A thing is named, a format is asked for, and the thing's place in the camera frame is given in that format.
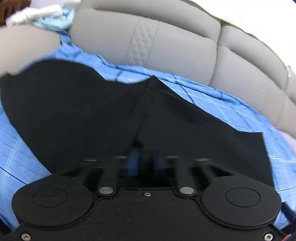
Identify light blue garment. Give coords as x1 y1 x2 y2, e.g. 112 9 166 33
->
28 6 75 32

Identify lavender sofa cover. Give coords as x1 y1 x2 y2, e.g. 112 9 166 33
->
280 131 296 153

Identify blue checked bed sheet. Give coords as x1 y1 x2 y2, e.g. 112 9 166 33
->
0 33 296 232

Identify white cloth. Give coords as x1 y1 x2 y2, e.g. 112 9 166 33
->
6 4 63 27

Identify beige leather sofa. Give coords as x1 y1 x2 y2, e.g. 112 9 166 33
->
0 0 296 135

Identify black pants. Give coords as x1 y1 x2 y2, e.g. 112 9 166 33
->
1 60 274 186

